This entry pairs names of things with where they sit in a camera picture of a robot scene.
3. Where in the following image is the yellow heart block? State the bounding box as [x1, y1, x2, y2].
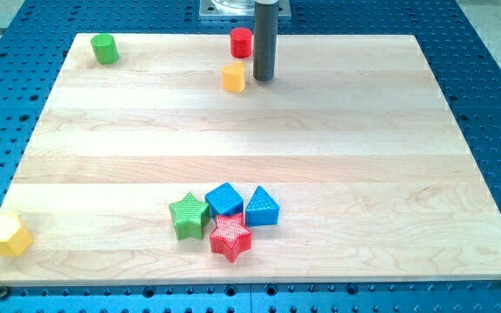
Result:
[221, 61, 246, 92]

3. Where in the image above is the light wooden board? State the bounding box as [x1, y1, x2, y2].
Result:
[0, 33, 501, 286]

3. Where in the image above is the blue cube block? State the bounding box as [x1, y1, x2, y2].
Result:
[204, 183, 244, 219]

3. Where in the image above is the blue triangle block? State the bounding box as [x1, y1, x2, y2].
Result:
[245, 186, 280, 226]

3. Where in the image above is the red star block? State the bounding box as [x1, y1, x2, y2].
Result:
[210, 213, 252, 263]

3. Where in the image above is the green star block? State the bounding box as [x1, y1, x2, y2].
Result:
[169, 193, 210, 240]

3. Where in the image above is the red cylinder block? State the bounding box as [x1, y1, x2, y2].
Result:
[230, 27, 252, 58]

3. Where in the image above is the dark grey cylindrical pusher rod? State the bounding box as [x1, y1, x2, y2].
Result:
[253, 0, 279, 83]

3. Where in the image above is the green cylinder block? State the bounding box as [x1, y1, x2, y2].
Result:
[90, 33, 119, 64]

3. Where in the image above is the blue perforated table plate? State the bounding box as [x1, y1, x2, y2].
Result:
[0, 1, 501, 312]

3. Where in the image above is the yellow hexagon block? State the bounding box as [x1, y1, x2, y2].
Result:
[0, 212, 33, 257]

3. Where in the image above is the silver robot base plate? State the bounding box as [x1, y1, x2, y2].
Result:
[198, 0, 292, 21]

